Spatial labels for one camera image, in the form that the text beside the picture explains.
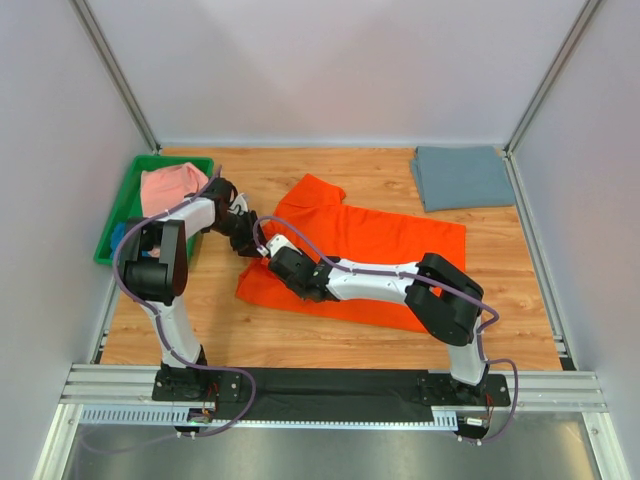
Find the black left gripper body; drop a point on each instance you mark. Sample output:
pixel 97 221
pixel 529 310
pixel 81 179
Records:
pixel 245 240

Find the orange t shirt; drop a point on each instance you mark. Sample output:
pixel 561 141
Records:
pixel 317 210

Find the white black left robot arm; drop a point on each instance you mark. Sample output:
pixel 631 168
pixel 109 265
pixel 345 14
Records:
pixel 151 267

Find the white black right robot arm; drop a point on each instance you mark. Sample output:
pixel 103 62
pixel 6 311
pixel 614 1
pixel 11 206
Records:
pixel 443 299

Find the pink t shirt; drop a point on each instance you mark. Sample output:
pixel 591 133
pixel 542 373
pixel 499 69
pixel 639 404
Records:
pixel 164 188

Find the green plastic bin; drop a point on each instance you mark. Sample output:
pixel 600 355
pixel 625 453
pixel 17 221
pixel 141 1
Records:
pixel 128 204

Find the blue cloth in bin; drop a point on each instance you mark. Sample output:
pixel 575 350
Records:
pixel 117 235

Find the folded grey blue t shirt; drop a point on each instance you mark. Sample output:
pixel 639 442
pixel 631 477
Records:
pixel 461 178

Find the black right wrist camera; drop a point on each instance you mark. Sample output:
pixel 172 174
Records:
pixel 290 265

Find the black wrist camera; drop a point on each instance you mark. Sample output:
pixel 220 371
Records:
pixel 226 198
pixel 290 265

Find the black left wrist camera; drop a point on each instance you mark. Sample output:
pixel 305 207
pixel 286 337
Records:
pixel 226 198

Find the black base plate strip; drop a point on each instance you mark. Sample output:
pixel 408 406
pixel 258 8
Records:
pixel 342 395

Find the aluminium frame rail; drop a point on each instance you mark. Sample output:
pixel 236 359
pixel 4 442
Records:
pixel 536 391

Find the right aluminium corner post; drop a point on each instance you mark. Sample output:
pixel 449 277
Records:
pixel 572 39

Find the aluminium corner post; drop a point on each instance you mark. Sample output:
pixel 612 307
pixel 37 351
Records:
pixel 572 39
pixel 101 45

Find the left aluminium corner post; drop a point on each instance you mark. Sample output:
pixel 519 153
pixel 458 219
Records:
pixel 101 45

